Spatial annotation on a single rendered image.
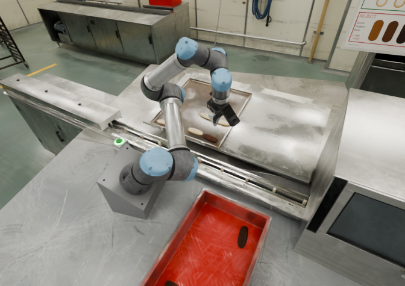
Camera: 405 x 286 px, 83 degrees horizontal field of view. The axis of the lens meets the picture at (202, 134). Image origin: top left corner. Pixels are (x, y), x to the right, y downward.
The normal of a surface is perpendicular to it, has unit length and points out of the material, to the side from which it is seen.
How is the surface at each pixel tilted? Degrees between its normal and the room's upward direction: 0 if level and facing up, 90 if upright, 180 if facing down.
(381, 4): 90
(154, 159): 34
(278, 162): 10
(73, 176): 0
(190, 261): 0
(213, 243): 0
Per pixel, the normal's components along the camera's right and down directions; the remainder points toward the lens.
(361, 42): -0.42, 0.61
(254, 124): -0.12, -0.64
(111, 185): 0.60, -0.47
